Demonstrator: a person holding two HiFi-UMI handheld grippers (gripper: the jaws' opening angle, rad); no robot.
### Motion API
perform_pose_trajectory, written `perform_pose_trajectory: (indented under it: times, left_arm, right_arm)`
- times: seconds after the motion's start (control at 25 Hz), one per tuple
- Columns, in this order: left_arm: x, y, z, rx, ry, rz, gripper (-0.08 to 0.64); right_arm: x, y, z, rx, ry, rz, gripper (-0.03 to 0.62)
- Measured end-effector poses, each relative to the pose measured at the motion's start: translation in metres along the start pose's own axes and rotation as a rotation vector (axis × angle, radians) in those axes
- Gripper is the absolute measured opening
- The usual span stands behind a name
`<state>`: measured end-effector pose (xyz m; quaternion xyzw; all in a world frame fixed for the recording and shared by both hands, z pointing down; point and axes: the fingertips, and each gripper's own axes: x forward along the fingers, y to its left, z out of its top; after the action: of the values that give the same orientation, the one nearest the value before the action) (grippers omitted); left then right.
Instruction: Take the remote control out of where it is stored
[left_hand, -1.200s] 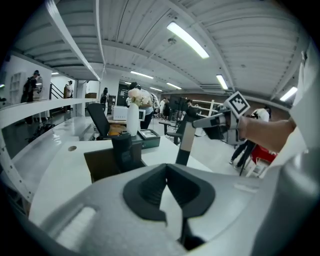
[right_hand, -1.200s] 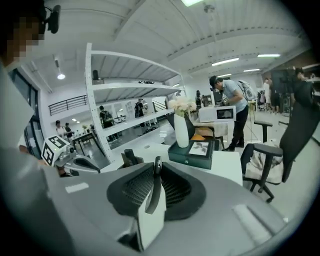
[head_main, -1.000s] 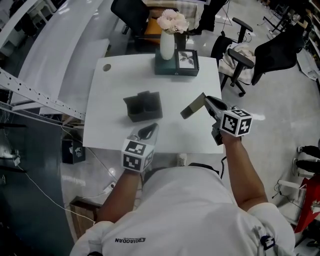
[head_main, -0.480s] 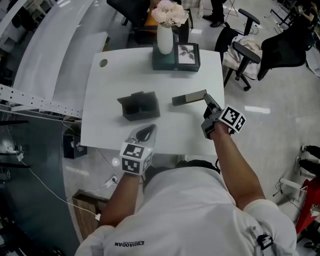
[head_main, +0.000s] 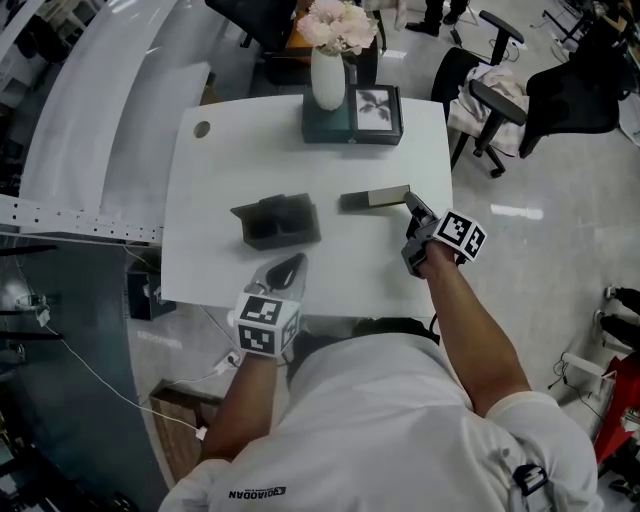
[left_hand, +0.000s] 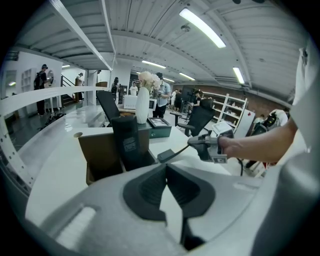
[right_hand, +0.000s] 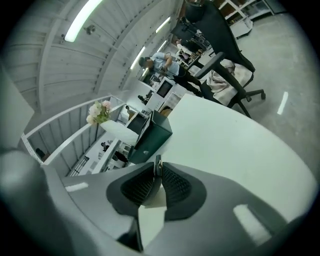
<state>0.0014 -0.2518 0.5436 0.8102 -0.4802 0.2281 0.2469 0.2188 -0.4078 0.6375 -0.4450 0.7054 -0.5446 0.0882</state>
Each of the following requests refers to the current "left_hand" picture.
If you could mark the black mesh office chair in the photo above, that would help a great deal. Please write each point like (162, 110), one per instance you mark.
(200, 117)

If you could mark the white metal shelf rack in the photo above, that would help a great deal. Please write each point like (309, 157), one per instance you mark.
(50, 96)

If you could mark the black bag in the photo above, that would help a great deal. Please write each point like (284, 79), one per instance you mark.
(52, 120)

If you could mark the person's white shirt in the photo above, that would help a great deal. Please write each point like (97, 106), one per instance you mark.
(307, 112)

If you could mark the black padded office chair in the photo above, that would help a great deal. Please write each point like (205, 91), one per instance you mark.
(108, 107)

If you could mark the white vase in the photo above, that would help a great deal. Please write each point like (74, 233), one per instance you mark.
(142, 107)

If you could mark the white microwave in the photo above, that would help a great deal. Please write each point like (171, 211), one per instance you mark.
(130, 102)

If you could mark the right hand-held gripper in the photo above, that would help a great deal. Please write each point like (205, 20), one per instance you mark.
(207, 152)

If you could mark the grey two-slot holder box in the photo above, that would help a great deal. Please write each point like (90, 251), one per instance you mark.
(102, 160)

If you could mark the person's right forearm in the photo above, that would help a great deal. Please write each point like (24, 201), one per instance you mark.
(262, 145)

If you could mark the white wall shelf unit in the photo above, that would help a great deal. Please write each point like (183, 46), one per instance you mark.
(230, 110)

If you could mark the white robot device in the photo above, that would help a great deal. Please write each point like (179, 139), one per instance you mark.
(270, 122)

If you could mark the black monitor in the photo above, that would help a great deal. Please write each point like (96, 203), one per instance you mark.
(188, 93)

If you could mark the black picture frame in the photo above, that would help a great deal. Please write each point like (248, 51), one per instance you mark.
(157, 122)

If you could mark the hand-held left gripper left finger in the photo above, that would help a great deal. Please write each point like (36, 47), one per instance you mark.
(105, 212)

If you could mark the dark green box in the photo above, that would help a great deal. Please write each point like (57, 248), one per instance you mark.
(160, 132)

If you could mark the red bag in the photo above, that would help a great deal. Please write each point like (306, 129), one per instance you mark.
(270, 163)

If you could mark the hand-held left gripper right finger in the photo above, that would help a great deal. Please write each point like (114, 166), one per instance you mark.
(220, 200)

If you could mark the white board panel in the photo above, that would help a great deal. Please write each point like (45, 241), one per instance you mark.
(246, 120)

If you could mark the long ceiling light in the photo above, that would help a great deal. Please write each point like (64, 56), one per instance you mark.
(202, 27)
(187, 76)
(238, 75)
(153, 64)

